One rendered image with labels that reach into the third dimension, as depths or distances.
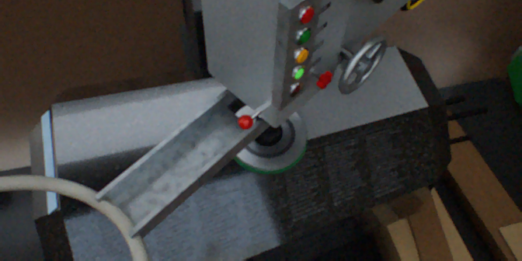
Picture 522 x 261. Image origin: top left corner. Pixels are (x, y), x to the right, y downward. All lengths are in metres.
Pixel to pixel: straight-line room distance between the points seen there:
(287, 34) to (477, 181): 1.65
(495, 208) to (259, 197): 1.16
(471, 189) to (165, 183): 1.49
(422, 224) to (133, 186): 1.21
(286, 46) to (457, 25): 2.19
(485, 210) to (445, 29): 1.04
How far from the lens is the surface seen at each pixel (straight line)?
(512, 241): 2.34
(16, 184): 1.23
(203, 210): 1.50
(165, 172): 1.22
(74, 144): 1.56
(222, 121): 1.26
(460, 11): 3.11
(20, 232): 2.40
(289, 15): 0.85
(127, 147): 1.52
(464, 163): 2.44
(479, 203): 2.38
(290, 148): 1.43
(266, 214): 1.54
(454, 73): 2.83
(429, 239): 2.10
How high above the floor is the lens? 2.10
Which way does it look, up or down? 57 degrees down
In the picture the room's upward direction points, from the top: 2 degrees clockwise
